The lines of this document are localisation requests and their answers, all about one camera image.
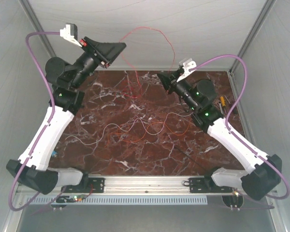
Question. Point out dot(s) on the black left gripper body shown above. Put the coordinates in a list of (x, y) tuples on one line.
[(92, 51)]

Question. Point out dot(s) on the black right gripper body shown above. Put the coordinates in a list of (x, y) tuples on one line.
[(178, 74)]

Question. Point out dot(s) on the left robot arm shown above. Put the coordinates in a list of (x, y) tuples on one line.
[(31, 169)]

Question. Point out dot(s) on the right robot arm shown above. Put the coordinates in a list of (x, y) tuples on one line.
[(260, 172)]

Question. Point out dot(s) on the black screwdriver right side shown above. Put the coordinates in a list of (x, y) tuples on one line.
[(231, 103)]

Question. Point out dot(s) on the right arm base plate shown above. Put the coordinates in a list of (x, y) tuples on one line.
[(206, 185)]

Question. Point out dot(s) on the aluminium front rail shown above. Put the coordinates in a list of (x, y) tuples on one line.
[(145, 184)]

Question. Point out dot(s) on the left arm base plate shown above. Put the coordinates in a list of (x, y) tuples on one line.
[(86, 186)]

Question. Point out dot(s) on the grey slotted cable duct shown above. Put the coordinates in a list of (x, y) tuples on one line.
[(134, 200)]

